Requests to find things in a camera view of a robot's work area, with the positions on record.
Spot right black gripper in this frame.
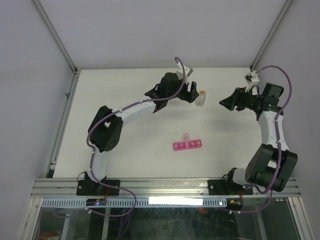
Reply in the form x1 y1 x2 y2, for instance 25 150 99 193
219 85 263 111

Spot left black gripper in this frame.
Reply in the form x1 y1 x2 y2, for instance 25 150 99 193
167 76 199 104

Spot clear pill bottle orange cap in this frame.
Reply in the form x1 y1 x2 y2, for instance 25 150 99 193
194 90 207 107

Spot pink pill organizer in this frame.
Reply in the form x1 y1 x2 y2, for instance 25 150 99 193
172 133 203 152

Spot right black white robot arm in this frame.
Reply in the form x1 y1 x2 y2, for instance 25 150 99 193
219 83 298 194

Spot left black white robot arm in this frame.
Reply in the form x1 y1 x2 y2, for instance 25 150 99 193
86 72 199 195

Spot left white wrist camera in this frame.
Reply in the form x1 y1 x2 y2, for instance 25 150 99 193
176 62 193 82

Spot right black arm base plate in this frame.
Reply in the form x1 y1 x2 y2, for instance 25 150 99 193
207 179 254 196

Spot aluminium mounting rail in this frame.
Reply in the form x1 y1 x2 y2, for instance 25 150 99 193
30 176 300 198

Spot right aluminium frame post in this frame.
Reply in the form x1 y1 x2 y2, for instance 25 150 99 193
249 0 294 70

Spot aluminium frame post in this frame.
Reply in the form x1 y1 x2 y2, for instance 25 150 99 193
249 0 294 70
31 0 78 75

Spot grey slotted cable duct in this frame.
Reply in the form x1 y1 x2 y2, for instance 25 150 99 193
42 196 227 209

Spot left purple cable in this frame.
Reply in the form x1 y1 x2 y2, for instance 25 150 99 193
84 56 190 221

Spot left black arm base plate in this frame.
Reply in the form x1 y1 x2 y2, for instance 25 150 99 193
76 178 120 196

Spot left aluminium frame post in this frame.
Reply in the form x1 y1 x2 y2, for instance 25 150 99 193
31 0 78 75

